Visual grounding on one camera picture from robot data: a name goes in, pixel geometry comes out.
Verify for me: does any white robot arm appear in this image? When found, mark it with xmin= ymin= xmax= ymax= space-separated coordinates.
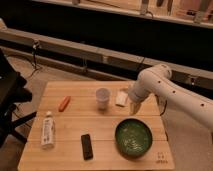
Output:
xmin=128 ymin=64 xmax=213 ymax=132

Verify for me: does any green ceramic bowl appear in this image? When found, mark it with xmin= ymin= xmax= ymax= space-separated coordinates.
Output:
xmin=115 ymin=118 xmax=153 ymax=158

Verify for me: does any black remote control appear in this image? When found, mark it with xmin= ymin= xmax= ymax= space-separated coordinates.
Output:
xmin=81 ymin=134 xmax=93 ymax=160

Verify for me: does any orange carrot toy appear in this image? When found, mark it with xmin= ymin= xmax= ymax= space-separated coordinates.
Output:
xmin=58 ymin=96 xmax=71 ymax=112

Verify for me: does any white tube bottle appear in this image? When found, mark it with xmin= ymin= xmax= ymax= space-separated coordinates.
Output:
xmin=41 ymin=111 xmax=55 ymax=148

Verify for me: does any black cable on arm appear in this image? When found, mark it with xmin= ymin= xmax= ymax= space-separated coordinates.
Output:
xmin=155 ymin=94 xmax=168 ymax=117

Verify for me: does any black wall cable left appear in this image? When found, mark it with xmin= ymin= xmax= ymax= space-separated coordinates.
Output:
xmin=31 ymin=39 xmax=43 ymax=73

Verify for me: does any black chair frame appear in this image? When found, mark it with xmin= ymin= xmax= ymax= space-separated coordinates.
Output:
xmin=0 ymin=49 xmax=36 ymax=148

